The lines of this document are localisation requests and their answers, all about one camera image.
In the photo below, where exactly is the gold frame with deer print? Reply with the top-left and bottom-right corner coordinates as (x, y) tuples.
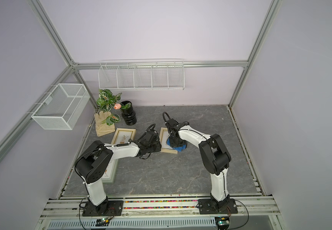
(159, 127), (178, 154)

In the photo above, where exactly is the blue microfiber cloth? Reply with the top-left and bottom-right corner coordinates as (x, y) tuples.
(167, 137), (187, 151)

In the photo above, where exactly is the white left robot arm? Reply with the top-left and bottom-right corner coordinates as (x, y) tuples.
(75, 130), (161, 207)

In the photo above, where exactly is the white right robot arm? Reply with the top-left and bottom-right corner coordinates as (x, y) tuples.
(165, 119), (232, 202)

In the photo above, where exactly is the glossy black vase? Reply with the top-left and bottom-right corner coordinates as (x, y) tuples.
(121, 101), (137, 126)

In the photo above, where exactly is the cream work glove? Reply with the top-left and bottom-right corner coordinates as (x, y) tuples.
(94, 111), (115, 137)

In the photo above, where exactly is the green artificial plant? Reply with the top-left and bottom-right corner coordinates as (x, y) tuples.
(97, 89), (132, 126)

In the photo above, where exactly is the gold frame with plant print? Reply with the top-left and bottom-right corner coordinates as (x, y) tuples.
(111, 128), (136, 145)

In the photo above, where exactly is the white wire wall shelf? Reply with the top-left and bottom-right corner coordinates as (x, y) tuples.
(98, 58), (185, 90)

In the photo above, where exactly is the green picture frame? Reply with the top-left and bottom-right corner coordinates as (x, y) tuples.
(102, 159), (119, 184)

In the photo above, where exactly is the aluminium rail base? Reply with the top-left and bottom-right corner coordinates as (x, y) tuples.
(36, 194), (287, 230)

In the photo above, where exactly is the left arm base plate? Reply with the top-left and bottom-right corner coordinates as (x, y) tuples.
(81, 200), (124, 217)

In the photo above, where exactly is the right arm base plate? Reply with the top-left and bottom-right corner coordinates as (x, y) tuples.
(196, 198), (238, 214)

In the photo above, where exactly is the white wire basket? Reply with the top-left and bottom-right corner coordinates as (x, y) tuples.
(31, 83), (90, 130)

